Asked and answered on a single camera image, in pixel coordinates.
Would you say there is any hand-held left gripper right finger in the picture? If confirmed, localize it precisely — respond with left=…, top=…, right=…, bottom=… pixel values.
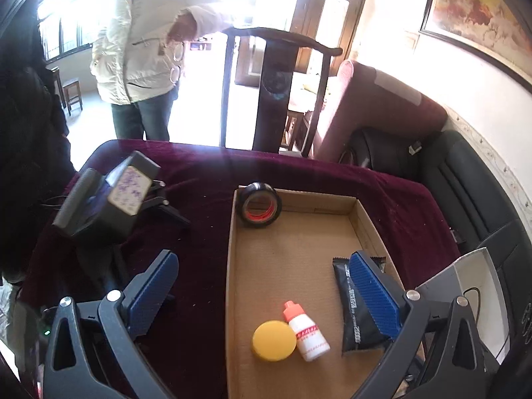
left=348, top=251, right=499, bottom=399

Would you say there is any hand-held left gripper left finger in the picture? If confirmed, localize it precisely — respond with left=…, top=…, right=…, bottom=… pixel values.
left=42, top=249, right=180, bottom=399

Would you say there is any black foil packet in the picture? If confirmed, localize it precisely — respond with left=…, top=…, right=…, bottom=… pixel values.
left=332, top=253, right=395, bottom=357

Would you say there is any brown cardboard box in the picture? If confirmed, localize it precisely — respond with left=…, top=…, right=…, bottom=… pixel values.
left=225, top=186, right=425, bottom=399

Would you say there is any white bottle with red cap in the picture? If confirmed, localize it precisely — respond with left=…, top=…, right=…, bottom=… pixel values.
left=283, top=300, right=330, bottom=362

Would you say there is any grey shoe box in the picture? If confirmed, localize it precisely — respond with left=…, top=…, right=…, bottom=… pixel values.
left=416, top=247, right=512, bottom=360

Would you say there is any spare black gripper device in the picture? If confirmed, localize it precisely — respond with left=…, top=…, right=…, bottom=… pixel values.
left=52, top=150, right=192, bottom=242

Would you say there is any maroon velvet tablecloth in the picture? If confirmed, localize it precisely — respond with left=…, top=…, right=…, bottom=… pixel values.
left=19, top=139, right=462, bottom=399

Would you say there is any black tape roll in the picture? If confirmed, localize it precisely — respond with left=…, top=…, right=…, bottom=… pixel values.
left=236, top=182, right=283, bottom=228

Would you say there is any black leather sofa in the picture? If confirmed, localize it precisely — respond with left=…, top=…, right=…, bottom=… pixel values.
left=338, top=127, right=532, bottom=267

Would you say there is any black coat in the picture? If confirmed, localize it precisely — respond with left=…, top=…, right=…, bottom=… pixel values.
left=0, top=25, right=77, bottom=283

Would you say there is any red fabric sofa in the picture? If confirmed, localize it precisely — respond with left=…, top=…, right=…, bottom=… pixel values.
left=312, top=60, right=450, bottom=171

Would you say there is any dark wooden chair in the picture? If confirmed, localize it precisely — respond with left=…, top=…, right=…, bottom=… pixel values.
left=218, top=27, right=343, bottom=159

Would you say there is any small wooden stool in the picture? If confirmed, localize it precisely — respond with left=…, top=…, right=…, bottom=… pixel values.
left=62, top=79, right=84, bottom=116

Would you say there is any brown wooden door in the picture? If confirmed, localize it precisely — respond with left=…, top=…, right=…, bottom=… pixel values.
left=235, top=0, right=375, bottom=88

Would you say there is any window with dark frame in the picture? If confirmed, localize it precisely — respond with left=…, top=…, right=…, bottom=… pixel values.
left=35, top=0, right=96, bottom=61

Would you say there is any framed wall painting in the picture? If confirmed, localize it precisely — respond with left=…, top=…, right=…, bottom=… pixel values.
left=419, top=0, right=532, bottom=92

